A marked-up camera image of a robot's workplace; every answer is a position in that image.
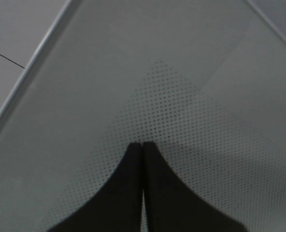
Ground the white microwave door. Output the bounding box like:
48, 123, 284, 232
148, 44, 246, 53
0, 0, 286, 232

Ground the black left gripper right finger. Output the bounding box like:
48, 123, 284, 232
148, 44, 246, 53
143, 142, 247, 232

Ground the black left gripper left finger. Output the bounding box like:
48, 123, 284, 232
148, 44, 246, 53
50, 143, 143, 232

